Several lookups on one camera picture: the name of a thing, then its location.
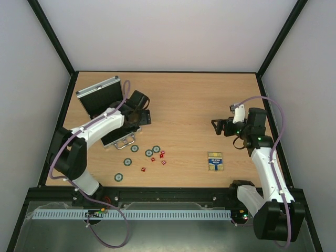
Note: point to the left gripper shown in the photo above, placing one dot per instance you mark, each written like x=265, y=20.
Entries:
x=146, y=118

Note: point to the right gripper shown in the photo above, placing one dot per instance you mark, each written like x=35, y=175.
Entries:
x=223, y=126

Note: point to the green poker chip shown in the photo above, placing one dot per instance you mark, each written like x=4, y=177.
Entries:
x=156, y=149
x=149, y=153
x=118, y=177
x=127, y=162
x=134, y=148

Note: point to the aluminium poker case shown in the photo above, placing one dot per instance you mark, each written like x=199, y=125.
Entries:
x=104, y=104

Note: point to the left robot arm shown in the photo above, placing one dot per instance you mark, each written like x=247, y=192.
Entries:
x=68, y=155

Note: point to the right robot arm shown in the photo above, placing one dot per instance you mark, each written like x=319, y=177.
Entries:
x=276, y=214

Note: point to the playing card box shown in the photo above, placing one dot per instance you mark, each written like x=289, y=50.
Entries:
x=215, y=161

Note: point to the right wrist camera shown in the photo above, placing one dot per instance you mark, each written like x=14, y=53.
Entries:
x=238, y=111

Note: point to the black frame rail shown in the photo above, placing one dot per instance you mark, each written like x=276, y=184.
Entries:
x=214, y=197

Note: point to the grey slotted cable duct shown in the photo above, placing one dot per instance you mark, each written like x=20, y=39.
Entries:
x=166, y=215

